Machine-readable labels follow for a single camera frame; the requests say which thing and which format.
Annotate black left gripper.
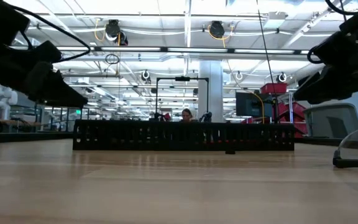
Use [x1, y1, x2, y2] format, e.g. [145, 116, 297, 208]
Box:
[0, 39, 90, 110]

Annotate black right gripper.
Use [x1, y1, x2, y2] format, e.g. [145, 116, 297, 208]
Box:
[293, 30, 358, 105]

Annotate clear safety glasses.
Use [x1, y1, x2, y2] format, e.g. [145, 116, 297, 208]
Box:
[332, 126, 358, 169]

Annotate black slotted cable duct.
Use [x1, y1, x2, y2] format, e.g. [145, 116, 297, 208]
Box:
[72, 119, 296, 152]

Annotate red storage bin rack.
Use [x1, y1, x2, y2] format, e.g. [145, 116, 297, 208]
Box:
[271, 100, 311, 138]

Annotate grey mesh office chair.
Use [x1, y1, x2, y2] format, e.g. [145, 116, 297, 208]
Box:
[302, 102, 358, 140]

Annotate red box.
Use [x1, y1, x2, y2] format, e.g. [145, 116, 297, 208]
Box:
[259, 82, 289, 95]

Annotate white robot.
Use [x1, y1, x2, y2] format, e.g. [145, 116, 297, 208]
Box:
[0, 83, 19, 119]

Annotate black monitor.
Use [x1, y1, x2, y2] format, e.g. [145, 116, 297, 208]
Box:
[235, 91, 275, 118]

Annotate white square pillar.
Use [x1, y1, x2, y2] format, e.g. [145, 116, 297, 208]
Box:
[197, 58, 226, 123]

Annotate person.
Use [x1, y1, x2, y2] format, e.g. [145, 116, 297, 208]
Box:
[180, 108, 194, 123]

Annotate thin black hanging cable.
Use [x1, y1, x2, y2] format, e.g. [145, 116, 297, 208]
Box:
[255, 0, 282, 124]

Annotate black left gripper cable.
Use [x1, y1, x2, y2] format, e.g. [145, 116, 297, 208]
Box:
[7, 4, 92, 63]

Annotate black cable coil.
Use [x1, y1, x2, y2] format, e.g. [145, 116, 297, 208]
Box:
[104, 53, 121, 65]

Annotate black gantry frame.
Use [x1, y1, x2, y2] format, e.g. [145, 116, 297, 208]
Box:
[155, 75, 211, 122]

